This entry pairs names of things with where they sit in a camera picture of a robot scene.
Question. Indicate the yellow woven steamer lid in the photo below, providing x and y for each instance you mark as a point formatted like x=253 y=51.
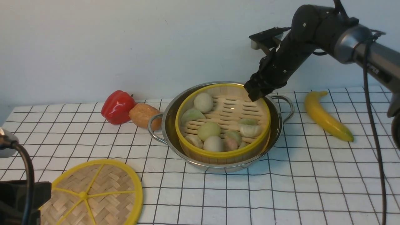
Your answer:
x=99 y=192

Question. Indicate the yellow-rimmed bamboo steamer basket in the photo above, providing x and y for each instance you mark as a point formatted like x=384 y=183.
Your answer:
x=231 y=108

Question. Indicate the white green dumpling right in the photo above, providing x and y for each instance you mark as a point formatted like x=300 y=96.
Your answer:
x=250 y=131

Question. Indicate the brown potato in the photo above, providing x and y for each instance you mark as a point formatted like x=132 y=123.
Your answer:
x=141 y=114

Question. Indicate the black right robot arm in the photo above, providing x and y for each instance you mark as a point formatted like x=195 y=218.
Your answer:
x=322 y=30

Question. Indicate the yellow banana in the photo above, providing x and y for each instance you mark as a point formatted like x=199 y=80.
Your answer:
x=322 y=118

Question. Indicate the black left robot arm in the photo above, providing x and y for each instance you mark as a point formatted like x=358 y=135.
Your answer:
x=20 y=200

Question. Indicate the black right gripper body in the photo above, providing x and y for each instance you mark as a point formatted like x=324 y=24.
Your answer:
x=278 y=67

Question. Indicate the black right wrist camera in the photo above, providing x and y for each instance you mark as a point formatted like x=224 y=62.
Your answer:
x=268 y=39

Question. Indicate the pale green dumpling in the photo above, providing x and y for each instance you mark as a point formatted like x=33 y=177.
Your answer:
x=191 y=114

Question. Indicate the stainless steel pot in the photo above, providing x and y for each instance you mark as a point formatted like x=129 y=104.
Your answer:
x=162 y=128

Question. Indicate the red bell pepper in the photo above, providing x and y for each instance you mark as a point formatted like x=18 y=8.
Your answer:
x=117 y=106

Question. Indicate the pale green round bun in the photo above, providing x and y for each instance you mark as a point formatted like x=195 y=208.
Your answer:
x=208 y=129

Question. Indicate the white checkered tablecloth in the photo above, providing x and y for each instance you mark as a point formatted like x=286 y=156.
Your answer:
x=307 y=178

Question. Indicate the pinkish dumpling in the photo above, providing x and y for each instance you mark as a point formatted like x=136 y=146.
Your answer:
x=230 y=144

